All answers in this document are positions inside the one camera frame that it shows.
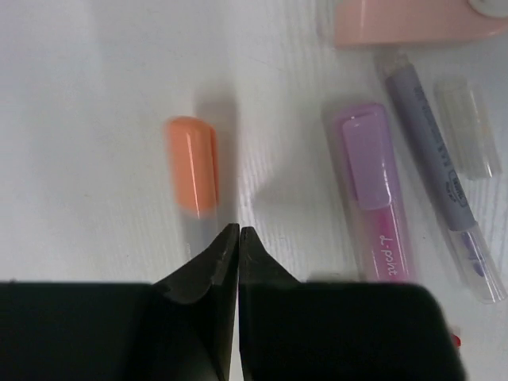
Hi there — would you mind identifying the clear pen cap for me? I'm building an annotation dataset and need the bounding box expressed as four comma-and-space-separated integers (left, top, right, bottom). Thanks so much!
434, 75, 502, 180

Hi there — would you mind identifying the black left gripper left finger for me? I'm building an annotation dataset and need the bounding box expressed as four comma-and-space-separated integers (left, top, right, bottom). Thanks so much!
1, 224, 240, 380

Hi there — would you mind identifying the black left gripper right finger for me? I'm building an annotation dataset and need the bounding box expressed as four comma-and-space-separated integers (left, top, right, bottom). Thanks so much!
238, 227, 467, 380

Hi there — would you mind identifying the grey-purple marker pen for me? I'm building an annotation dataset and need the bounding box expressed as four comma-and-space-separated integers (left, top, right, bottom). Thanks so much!
375, 50, 507, 304

